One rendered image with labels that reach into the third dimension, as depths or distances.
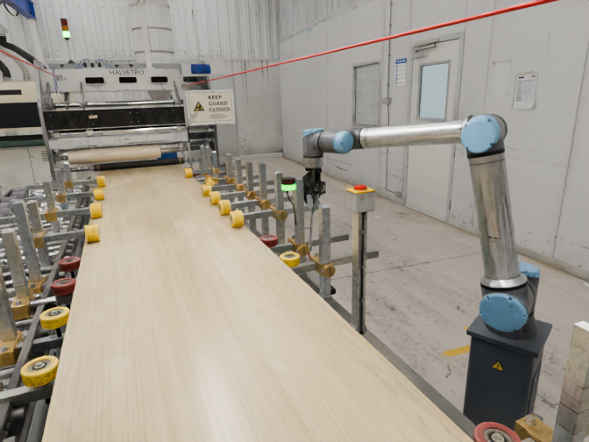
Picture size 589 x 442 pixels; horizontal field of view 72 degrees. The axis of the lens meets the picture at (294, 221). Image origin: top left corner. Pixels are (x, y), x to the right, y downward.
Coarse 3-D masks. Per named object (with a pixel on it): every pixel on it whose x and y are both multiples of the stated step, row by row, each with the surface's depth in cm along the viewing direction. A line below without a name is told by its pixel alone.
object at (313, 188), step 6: (306, 168) 179; (312, 168) 177; (318, 168) 178; (312, 174) 178; (318, 174) 177; (312, 180) 179; (318, 180) 178; (306, 186) 182; (312, 186) 179; (318, 186) 180; (324, 186) 180; (312, 192) 179; (318, 192) 180; (324, 192) 181
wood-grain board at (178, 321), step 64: (128, 192) 289; (192, 192) 283; (128, 256) 169; (192, 256) 167; (256, 256) 165; (128, 320) 119; (192, 320) 118; (256, 320) 117; (320, 320) 116; (64, 384) 93; (128, 384) 92; (192, 384) 92; (256, 384) 91; (320, 384) 90; (384, 384) 90
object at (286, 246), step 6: (336, 234) 200; (342, 234) 200; (348, 234) 200; (306, 240) 193; (312, 240) 193; (318, 240) 194; (330, 240) 197; (336, 240) 198; (342, 240) 199; (276, 246) 186; (282, 246) 187; (288, 246) 188; (276, 252) 187
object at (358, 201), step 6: (348, 192) 133; (354, 192) 129; (360, 192) 128; (366, 192) 129; (372, 192) 130; (348, 198) 133; (354, 198) 130; (360, 198) 129; (366, 198) 130; (372, 198) 131; (348, 204) 134; (354, 204) 130; (360, 204) 129; (366, 204) 130; (372, 204) 131; (354, 210) 131; (360, 210) 130; (366, 210) 131; (372, 210) 132
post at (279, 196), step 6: (276, 174) 199; (276, 180) 200; (276, 186) 201; (276, 192) 202; (282, 192) 203; (276, 198) 203; (282, 198) 204; (276, 204) 205; (282, 204) 205; (276, 222) 208; (282, 222) 207; (276, 228) 210; (282, 228) 208; (276, 234) 211; (282, 234) 209; (282, 240) 210; (282, 252) 212
